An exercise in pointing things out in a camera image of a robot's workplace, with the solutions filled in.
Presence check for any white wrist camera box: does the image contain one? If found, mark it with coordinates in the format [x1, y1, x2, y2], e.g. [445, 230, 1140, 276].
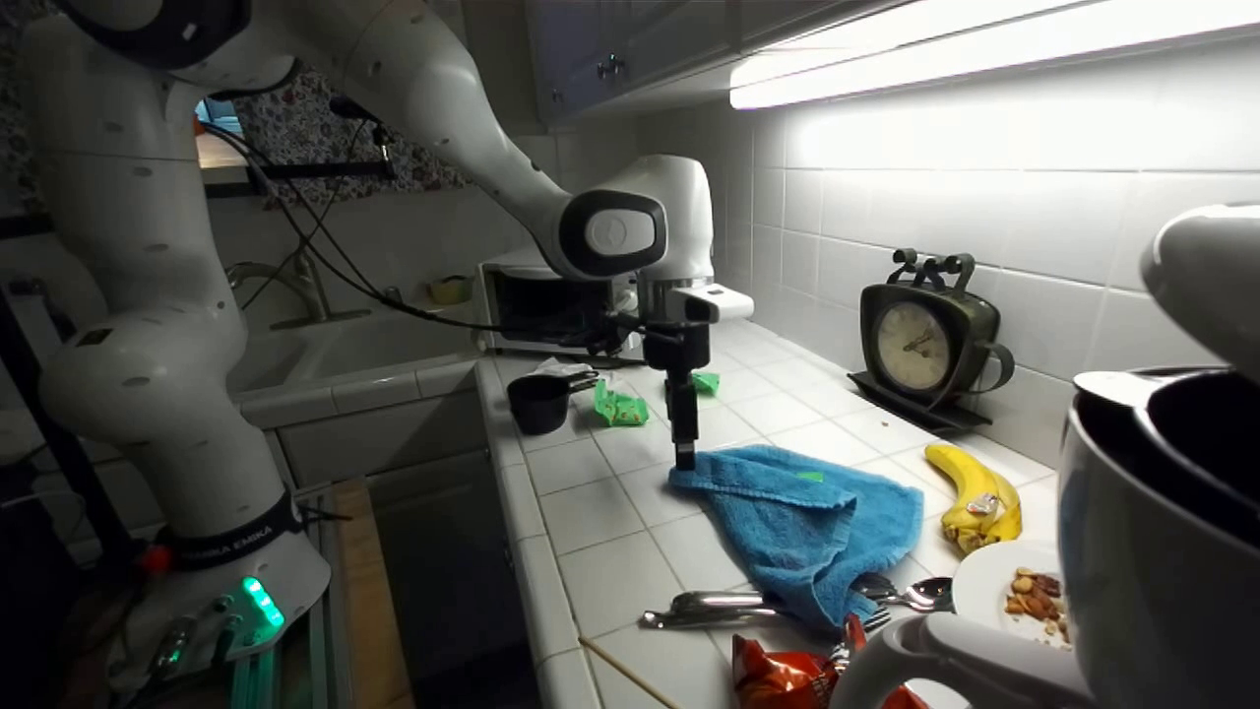
[651, 276, 760, 333]

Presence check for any blue terry towel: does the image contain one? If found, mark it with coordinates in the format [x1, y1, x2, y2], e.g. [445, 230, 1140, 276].
[664, 442, 928, 640]

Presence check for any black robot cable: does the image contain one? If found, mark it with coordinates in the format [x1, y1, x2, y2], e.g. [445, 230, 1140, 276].
[201, 90, 654, 370]

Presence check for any black measuring cup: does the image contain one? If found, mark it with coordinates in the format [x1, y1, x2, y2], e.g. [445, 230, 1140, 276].
[504, 367, 597, 442]

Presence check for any under-cabinet light bar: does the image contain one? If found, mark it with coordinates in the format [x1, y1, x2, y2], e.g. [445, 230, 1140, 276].
[725, 0, 1260, 115]

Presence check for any yellow banana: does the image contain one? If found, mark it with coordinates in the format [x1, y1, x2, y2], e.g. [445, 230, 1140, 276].
[920, 436, 1029, 559]

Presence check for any white stand mixer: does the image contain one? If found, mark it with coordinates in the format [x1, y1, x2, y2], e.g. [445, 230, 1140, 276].
[822, 198, 1260, 709]

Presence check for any red chip bag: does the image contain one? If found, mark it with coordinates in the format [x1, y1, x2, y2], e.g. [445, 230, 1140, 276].
[730, 610, 936, 709]

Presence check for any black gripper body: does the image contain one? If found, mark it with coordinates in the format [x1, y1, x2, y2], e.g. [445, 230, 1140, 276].
[639, 320, 714, 379]

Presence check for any white sink basin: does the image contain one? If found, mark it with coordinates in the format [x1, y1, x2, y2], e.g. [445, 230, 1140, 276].
[227, 309, 491, 434]

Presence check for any dark cup-shaped table clock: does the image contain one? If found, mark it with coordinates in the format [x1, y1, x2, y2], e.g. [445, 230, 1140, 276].
[846, 246, 1019, 442]

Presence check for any white plate with food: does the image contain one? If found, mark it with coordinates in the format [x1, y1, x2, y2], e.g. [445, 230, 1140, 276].
[949, 536, 1075, 654]

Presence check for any thin wooden stick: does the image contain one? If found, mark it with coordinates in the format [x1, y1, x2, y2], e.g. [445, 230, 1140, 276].
[579, 633, 676, 709]

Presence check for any white upper cabinet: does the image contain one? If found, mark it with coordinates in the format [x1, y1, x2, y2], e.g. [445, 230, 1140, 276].
[520, 0, 872, 132]

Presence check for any wooden board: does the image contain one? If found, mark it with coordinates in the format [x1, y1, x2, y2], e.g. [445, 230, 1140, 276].
[324, 477, 416, 709]

